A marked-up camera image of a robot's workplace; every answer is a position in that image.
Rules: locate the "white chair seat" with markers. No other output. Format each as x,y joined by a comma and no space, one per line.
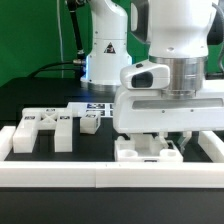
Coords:
145,148

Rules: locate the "white marker sheet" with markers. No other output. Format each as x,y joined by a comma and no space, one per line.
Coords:
80,108

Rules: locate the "white U-shaped barrier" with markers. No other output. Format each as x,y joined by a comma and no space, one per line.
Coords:
104,174

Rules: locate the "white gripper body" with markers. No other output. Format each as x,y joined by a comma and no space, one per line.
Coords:
145,111

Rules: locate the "white chair back frame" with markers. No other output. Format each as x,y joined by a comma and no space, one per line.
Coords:
58,120

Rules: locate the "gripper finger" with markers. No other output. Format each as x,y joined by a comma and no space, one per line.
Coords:
161,137
186,136

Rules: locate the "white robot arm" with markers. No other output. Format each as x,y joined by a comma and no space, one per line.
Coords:
155,59

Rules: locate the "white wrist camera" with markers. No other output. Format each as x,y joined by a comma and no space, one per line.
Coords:
145,75

